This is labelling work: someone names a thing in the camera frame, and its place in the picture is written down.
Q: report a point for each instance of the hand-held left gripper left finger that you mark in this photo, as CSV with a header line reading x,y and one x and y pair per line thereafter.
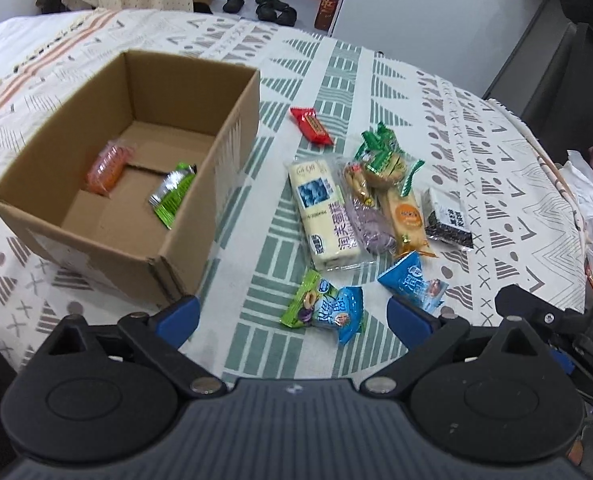
x,y
179,317

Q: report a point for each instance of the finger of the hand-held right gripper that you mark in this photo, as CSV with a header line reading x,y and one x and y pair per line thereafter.
x,y
519,302

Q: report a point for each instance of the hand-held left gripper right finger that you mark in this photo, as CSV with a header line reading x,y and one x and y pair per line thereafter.
x,y
405,319

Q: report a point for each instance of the blue triangular snack packet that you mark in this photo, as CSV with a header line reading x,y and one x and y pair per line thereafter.
x,y
410,280

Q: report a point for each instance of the orange cracker packet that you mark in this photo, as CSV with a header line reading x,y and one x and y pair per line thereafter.
x,y
407,222

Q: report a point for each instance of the purple bread packet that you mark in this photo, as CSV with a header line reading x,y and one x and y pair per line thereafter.
x,y
372,227

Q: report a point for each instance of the small green snack packet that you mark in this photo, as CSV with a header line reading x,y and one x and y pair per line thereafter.
x,y
302,302

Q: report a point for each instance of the black and white snack packet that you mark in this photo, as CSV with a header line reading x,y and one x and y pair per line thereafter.
x,y
446,215

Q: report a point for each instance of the long cream snack packet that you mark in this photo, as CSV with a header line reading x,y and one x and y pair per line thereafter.
x,y
321,210

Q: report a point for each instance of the clear packet of brown snacks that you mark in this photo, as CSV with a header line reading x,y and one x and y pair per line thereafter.
x,y
356,182

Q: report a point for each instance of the green foil snack packet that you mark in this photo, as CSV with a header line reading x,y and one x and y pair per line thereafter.
x,y
171,192

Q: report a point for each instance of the white plastic bag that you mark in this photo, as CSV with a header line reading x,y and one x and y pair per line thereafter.
x,y
584,185

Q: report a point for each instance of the green cake packet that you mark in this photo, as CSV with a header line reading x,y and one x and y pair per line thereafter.
x,y
384,157

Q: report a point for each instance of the orange snack packet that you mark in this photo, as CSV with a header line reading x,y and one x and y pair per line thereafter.
x,y
107,167

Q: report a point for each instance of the red snack bar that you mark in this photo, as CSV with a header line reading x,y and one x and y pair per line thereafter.
x,y
310,125

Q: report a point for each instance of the black chair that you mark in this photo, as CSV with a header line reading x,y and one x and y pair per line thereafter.
x,y
566,75

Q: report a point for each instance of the patterned tablecloth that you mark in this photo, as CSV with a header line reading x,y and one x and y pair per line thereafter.
x,y
376,85

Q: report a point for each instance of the white refrigerator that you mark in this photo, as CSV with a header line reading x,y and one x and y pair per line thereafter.
x,y
426,10

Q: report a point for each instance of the pair of black slippers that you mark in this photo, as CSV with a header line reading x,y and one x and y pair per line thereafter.
x,y
234,3

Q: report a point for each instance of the white bed sheet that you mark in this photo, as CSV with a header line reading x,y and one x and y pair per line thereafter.
x,y
11,45

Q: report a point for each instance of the black shoe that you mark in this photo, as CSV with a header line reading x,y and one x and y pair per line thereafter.
x,y
268,5
287,16

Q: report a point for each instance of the red drink bottle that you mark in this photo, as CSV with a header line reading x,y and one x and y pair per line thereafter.
x,y
326,7

